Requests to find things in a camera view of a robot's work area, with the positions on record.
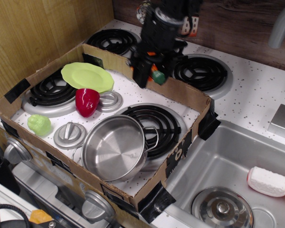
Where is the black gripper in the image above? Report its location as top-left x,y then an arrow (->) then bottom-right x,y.
131,10 -> 187,88

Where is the orange toy carrot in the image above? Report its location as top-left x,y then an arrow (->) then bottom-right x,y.
129,51 -> 167,85

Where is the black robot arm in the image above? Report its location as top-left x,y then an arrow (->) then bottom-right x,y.
129,0 -> 202,88

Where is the light green toy plate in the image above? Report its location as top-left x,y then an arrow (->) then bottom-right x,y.
61,62 -> 114,93

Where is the back left stove burner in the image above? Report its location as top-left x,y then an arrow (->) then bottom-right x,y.
85,29 -> 141,58

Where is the stove burner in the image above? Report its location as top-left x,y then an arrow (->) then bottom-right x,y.
22,69 -> 76,118
171,54 -> 233,100
85,29 -> 141,58
117,103 -> 187,172

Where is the hanging slotted spoon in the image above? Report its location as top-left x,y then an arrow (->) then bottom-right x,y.
136,0 -> 152,24

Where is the red toy pepper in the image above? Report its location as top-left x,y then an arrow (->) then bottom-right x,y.
75,88 -> 100,118

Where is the hanging metal spatula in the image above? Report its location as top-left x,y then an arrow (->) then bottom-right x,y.
180,14 -> 199,37

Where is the front right stove burner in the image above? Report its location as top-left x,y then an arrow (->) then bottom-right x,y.
117,103 -> 187,172

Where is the back right stove burner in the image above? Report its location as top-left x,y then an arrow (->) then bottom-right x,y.
171,54 -> 233,100

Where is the steel pot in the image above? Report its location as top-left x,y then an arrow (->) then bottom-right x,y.
79,114 -> 159,182

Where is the front left stove burner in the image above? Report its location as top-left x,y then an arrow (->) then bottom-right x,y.
22,69 -> 76,118

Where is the silver knob front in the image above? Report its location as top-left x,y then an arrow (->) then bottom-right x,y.
53,122 -> 87,150

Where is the green toy lettuce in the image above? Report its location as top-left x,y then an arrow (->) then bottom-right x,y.
28,114 -> 51,136

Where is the steel sink basin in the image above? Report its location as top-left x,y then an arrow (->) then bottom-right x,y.
166,121 -> 285,228

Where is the oven knob right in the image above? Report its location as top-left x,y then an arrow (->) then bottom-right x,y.
81,190 -> 115,223

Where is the oven knob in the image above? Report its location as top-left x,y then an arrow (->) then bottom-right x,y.
4,137 -> 32,164
81,190 -> 115,223

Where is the oven knob left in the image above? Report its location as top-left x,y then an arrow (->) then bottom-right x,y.
4,137 -> 32,164

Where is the silver faucet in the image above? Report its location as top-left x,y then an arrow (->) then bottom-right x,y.
267,2 -> 285,67

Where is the steel pot lid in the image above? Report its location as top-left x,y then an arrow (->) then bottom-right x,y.
190,187 -> 254,228

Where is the white red toy sponge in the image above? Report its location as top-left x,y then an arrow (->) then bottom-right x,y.
247,166 -> 285,197

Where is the yellow toy piece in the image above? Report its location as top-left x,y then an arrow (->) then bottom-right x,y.
29,209 -> 53,224

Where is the silver knob ring middle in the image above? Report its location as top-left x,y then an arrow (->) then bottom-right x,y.
96,91 -> 124,114

